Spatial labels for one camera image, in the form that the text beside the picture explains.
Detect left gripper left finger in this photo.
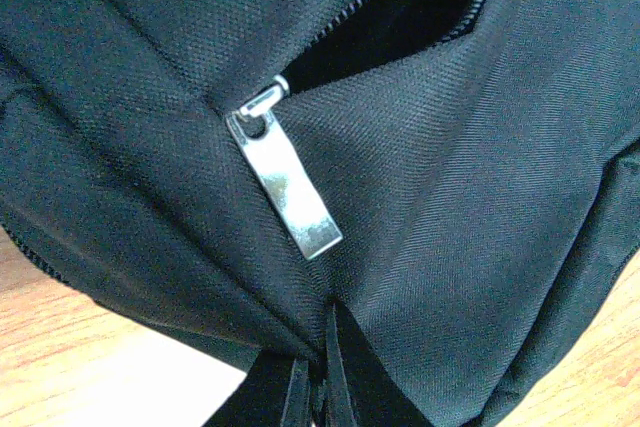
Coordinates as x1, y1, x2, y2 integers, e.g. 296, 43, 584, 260
204, 351, 310, 427

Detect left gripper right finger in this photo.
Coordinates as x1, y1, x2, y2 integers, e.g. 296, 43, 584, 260
325, 302, 425, 426

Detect black student backpack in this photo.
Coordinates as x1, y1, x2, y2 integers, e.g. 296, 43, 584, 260
1, 0, 639, 426

